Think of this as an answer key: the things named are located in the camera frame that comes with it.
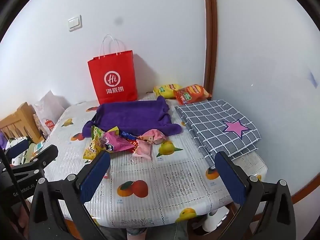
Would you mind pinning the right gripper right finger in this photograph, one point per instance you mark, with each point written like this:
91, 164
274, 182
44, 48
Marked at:
238, 184

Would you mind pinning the white light switch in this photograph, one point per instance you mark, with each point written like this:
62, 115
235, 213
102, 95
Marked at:
75, 23

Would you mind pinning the brown wooden door frame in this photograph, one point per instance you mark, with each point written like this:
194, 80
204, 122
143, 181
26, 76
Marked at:
211, 44

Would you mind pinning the small red snack packet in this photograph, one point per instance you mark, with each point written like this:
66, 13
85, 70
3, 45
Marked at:
134, 144

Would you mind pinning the fruit print tablecloth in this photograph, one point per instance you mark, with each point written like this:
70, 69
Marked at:
138, 192

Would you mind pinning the panda print snack packet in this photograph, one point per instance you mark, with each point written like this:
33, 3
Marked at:
153, 136

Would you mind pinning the orange chips bag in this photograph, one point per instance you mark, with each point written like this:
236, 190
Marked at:
191, 94

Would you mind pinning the yellow chips bag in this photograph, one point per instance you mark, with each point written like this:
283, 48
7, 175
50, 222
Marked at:
166, 91

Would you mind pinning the purple towel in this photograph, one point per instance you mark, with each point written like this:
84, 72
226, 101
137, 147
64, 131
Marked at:
136, 118

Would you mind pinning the green snack bag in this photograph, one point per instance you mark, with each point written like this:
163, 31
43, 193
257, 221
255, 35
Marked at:
95, 146

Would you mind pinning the blue snack packet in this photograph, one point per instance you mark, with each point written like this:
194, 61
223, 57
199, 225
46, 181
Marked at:
127, 136

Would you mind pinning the magenta snack bag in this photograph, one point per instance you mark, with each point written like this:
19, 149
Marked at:
111, 142

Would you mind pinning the red paper shopping bag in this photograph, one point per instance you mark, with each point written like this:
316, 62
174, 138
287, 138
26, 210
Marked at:
113, 76

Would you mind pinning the grey checked star cloth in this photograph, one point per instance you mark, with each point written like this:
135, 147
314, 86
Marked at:
217, 126

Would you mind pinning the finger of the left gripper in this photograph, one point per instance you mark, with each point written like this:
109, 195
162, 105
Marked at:
46, 156

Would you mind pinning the white plastic bag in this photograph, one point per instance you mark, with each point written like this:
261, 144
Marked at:
48, 110

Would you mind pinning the wooden chair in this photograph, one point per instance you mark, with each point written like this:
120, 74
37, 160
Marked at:
21, 124

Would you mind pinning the pink peach snack packet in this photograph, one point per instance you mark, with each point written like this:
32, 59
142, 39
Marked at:
143, 150

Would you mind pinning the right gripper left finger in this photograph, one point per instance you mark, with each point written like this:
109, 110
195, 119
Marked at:
90, 176

